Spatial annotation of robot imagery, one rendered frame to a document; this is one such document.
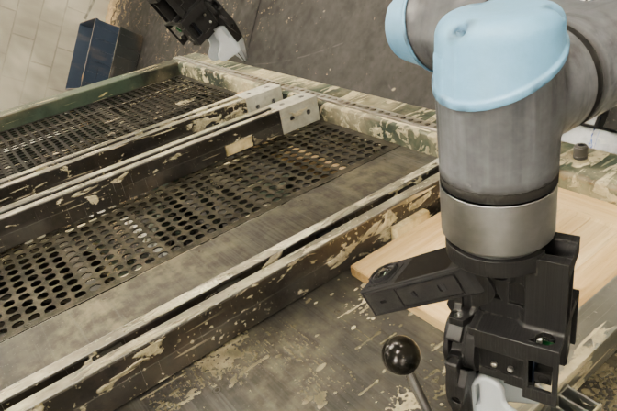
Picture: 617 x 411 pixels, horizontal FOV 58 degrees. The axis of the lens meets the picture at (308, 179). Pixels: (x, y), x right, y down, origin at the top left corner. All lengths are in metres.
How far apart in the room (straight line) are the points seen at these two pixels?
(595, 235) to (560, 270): 0.59
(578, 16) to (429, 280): 0.21
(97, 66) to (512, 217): 4.77
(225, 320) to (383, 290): 0.40
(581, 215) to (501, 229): 0.66
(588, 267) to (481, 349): 0.47
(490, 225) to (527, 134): 0.06
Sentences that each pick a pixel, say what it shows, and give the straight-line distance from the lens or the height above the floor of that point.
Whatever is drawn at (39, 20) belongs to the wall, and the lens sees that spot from 6.00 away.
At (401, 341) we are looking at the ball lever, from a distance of 0.56.
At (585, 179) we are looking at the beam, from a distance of 1.07.
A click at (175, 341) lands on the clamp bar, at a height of 1.49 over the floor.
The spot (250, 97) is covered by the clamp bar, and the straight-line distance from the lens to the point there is 1.62.
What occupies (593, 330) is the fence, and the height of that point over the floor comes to 1.17.
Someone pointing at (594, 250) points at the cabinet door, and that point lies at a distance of 0.95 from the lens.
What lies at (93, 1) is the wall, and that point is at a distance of 6.15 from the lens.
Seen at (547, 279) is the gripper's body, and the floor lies 1.52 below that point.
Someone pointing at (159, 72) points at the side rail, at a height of 0.97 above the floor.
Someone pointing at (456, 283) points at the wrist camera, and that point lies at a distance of 0.43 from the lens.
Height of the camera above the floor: 1.88
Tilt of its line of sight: 41 degrees down
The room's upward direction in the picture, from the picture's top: 77 degrees counter-clockwise
